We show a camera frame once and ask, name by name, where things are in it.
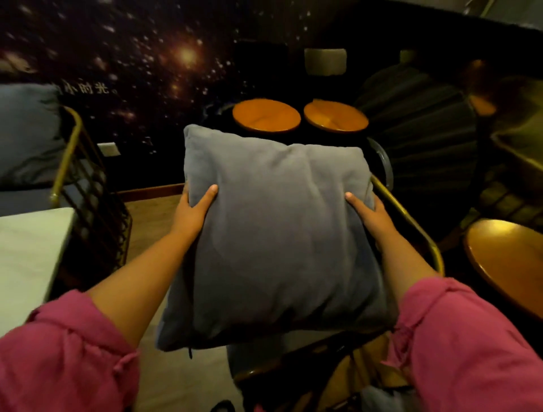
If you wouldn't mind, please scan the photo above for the person's right hand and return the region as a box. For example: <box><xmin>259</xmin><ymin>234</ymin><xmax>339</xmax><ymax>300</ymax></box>
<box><xmin>345</xmin><ymin>192</ymin><xmax>408</xmax><ymax>254</ymax></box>

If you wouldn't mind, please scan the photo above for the person's left hand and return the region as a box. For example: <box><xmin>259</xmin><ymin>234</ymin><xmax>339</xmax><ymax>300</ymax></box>
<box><xmin>171</xmin><ymin>184</ymin><xmax>219</xmax><ymax>243</ymax></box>

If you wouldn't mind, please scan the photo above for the grey square cushion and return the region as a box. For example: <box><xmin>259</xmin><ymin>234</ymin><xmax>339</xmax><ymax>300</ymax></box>
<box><xmin>155</xmin><ymin>124</ymin><xmax>397</xmax><ymax>353</ymax></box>

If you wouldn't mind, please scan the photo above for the person's left forearm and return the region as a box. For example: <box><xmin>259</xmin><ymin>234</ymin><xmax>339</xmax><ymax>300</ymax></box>
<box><xmin>87</xmin><ymin>229</ymin><xmax>198</xmax><ymax>349</ymax></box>

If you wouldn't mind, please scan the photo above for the person's right forearm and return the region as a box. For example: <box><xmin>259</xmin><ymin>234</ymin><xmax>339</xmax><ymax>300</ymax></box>
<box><xmin>379</xmin><ymin>240</ymin><xmax>439</xmax><ymax>304</ymax></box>

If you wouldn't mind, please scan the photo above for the round wooden stool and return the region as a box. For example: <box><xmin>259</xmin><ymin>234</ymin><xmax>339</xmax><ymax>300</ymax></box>
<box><xmin>232</xmin><ymin>98</ymin><xmax>302</xmax><ymax>134</ymax></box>
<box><xmin>303</xmin><ymin>99</ymin><xmax>370</xmax><ymax>134</ymax></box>

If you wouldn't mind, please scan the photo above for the round wooden table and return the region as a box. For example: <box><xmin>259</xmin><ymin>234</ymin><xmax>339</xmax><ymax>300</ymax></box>
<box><xmin>463</xmin><ymin>218</ymin><xmax>543</xmax><ymax>320</ymax></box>

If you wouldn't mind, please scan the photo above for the pink right sleeve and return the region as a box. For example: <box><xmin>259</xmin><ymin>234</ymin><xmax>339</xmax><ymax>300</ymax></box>
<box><xmin>384</xmin><ymin>277</ymin><xmax>543</xmax><ymax>412</ymax></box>

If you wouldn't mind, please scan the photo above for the pink sleeve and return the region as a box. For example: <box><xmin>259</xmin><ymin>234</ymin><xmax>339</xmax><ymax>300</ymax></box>
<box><xmin>0</xmin><ymin>289</ymin><xmax>141</xmax><ymax>412</ymax></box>
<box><xmin>384</xmin><ymin>277</ymin><xmax>543</xmax><ymax>412</ymax></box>

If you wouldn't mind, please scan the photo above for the white rectangular table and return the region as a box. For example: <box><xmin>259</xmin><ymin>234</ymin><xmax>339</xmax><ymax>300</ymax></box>
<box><xmin>0</xmin><ymin>207</ymin><xmax>78</xmax><ymax>338</ymax></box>

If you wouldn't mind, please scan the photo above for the grey cushion on sofa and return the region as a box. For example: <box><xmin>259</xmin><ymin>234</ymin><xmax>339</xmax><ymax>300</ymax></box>
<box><xmin>0</xmin><ymin>83</ymin><xmax>65</xmax><ymax>189</ymax></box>

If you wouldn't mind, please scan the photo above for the pink left sleeve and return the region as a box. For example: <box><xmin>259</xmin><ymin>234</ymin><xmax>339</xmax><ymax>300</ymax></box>
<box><xmin>0</xmin><ymin>289</ymin><xmax>141</xmax><ymax>412</ymax></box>

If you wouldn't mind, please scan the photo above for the gold metal frame sofa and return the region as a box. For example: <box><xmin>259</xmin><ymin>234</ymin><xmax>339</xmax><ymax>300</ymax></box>
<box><xmin>0</xmin><ymin>105</ymin><xmax>133</xmax><ymax>293</ymax></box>

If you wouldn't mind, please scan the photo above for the white wall panel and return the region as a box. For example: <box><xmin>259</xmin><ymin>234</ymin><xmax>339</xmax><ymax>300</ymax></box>
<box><xmin>304</xmin><ymin>48</ymin><xmax>348</xmax><ymax>76</ymax></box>

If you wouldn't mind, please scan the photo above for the gold metal frame chair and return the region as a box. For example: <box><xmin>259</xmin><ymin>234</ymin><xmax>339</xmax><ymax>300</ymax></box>
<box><xmin>227</xmin><ymin>138</ymin><xmax>445</xmax><ymax>412</ymax></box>

